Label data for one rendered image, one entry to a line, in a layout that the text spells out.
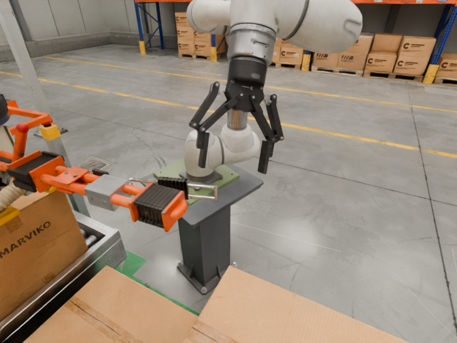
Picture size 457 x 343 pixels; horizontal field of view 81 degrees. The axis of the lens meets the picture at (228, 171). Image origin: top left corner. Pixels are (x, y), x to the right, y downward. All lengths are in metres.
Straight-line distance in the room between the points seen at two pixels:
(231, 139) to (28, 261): 0.99
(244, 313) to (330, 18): 0.68
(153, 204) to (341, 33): 0.51
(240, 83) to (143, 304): 0.99
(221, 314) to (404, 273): 1.75
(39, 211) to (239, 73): 0.99
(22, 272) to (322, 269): 1.71
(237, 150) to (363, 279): 1.30
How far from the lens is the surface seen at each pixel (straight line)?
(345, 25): 0.65
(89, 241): 1.60
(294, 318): 0.76
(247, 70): 0.53
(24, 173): 0.76
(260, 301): 0.77
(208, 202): 1.34
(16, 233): 1.28
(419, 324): 2.12
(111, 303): 1.32
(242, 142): 1.32
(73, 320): 1.34
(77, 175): 0.70
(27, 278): 1.41
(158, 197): 0.55
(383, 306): 2.08
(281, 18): 0.57
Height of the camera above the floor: 1.60
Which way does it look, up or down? 33 degrees down
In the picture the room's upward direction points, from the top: straight up
